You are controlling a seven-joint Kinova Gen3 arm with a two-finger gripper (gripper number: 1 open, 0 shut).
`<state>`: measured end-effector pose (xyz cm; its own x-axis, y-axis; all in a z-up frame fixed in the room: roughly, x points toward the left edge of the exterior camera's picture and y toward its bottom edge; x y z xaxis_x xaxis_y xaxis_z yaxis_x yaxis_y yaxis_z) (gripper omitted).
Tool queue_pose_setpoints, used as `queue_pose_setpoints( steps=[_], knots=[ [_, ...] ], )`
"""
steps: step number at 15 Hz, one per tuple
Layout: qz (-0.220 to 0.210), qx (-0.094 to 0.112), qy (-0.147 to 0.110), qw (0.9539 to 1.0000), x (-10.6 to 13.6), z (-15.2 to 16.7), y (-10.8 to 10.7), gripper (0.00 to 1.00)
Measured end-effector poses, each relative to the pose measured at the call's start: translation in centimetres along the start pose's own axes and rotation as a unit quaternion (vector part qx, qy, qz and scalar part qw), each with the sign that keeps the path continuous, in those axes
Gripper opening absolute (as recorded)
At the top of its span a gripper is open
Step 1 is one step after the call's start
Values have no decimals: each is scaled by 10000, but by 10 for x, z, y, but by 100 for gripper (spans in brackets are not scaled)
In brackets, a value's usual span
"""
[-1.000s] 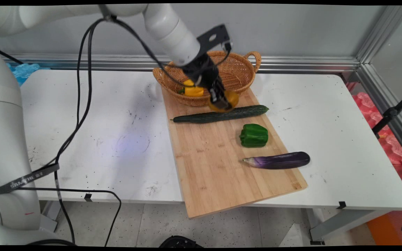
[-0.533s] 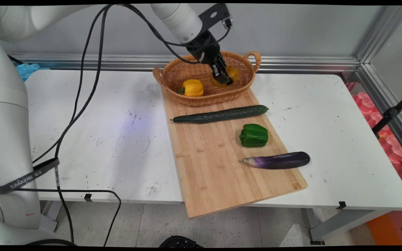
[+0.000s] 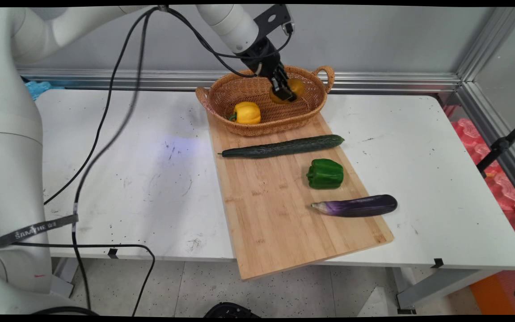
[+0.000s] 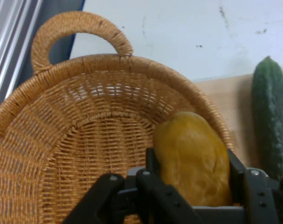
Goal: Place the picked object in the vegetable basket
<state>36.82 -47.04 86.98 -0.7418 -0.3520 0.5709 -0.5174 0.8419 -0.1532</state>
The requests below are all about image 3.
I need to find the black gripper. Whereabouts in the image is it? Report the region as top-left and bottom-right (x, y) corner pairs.
(239, 38), (298, 103)

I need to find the orange bell pepper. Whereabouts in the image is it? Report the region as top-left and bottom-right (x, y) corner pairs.
(269, 78), (305, 105)

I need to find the woven wicker basket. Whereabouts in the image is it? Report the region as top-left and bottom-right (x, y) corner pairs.
(196, 65), (335, 137)

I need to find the yellow bell pepper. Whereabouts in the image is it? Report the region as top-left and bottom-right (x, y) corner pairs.
(228, 102), (262, 125)

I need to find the dark green cucumber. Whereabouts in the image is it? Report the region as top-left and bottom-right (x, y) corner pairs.
(218, 135), (346, 159)

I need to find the green bell pepper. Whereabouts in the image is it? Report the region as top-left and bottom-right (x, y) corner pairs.
(307, 159), (345, 190)

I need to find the wooden cutting board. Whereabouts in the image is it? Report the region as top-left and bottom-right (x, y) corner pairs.
(207, 112), (395, 281)

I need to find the purple eggplant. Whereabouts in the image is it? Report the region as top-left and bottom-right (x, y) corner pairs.
(311, 194), (398, 218)

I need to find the pink bubble wrap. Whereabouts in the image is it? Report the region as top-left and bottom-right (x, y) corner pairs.
(450, 117), (515, 224)

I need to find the black tripod stand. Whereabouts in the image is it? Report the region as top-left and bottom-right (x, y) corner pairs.
(477, 114), (515, 178)

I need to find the black round floor object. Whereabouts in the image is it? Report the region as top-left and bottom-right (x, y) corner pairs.
(203, 302), (261, 318)

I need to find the blue plastic wrap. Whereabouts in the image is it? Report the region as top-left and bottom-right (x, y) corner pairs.
(25, 80), (66, 102)

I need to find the grey slanted table leg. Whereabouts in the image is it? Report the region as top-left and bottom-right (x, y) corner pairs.
(392, 267), (505, 314)

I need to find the grey upright table leg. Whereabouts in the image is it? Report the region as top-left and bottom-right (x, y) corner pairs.
(51, 257), (80, 299)

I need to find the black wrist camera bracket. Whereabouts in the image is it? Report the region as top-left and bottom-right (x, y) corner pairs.
(253, 4), (295, 37)

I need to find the long horizontal aluminium rail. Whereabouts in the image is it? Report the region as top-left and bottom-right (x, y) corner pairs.
(16, 68), (462, 95)

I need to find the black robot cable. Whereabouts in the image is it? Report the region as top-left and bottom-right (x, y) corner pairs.
(12, 5), (295, 316)

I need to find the angled aluminium frame post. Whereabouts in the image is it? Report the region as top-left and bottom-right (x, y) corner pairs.
(456, 7), (515, 208)

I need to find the grey velcro strap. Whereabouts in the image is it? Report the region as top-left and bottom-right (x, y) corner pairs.
(0, 214), (80, 250)

